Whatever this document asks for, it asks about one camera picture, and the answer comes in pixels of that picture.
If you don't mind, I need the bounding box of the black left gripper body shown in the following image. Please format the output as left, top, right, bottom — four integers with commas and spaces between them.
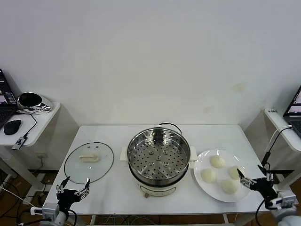
56, 188, 83, 210

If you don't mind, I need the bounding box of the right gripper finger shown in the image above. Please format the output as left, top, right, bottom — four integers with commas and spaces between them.
236, 168, 257, 189
257, 164, 275, 182

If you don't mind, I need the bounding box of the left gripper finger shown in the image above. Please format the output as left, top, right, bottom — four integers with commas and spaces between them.
55, 176, 71, 194
74, 178, 91, 200

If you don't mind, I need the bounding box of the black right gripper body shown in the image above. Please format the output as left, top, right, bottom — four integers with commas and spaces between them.
250, 178, 279, 201

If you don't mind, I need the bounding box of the white steamed baozi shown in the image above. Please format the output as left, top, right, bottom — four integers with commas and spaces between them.
228, 166, 245, 181
209, 155, 226, 169
220, 179, 240, 195
201, 168, 217, 183

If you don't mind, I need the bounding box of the glass lid with cream handle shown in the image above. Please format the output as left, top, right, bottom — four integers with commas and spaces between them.
63, 141, 115, 185

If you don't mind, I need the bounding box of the perforated steel steamer basket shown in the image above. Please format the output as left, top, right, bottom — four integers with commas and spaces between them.
127, 126, 191, 186

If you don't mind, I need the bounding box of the white round plate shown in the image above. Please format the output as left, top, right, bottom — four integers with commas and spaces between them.
193, 149, 252, 203

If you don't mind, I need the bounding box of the white side desk with label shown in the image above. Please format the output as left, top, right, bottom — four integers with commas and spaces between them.
263, 108, 301, 204

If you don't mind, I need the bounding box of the white side desk with mouse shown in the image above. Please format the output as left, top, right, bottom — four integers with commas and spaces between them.
0, 101, 61, 197

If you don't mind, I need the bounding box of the cream electric cooker base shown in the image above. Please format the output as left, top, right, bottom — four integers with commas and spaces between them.
119, 145, 198, 198

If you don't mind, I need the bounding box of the black computer mouse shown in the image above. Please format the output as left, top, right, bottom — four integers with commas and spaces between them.
3, 119, 22, 136

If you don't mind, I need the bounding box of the chrome and black headset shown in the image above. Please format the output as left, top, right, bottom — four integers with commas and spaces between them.
16, 92, 53, 114

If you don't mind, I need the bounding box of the black laptop beside mouse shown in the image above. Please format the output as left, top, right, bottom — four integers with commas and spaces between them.
0, 68, 18, 130

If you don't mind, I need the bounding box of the black laptop cable with adapter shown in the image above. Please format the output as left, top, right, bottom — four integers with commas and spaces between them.
261, 126, 293, 171

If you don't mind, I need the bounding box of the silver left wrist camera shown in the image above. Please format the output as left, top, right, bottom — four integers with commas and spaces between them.
30, 202, 61, 218

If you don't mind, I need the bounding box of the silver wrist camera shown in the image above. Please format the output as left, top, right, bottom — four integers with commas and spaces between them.
270, 192, 297, 210
30, 202, 61, 218

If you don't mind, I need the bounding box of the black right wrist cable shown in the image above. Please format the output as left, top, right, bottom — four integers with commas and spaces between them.
256, 199, 273, 226

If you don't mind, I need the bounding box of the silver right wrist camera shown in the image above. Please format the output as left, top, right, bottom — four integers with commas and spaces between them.
270, 192, 297, 210

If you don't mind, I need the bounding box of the white laptop cable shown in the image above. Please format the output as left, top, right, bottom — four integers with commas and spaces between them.
268, 125, 293, 151

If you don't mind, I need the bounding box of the white floor cable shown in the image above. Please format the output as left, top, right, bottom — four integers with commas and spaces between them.
0, 187, 44, 211

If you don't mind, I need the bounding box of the black laptop with plugged cables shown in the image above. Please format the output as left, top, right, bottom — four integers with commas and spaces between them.
283, 85, 301, 137

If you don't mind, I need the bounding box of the black dongle cable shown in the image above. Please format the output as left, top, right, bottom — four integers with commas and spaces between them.
14, 111, 38, 138

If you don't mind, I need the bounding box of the black cooker power cable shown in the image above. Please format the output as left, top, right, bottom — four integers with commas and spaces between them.
158, 122, 183, 136

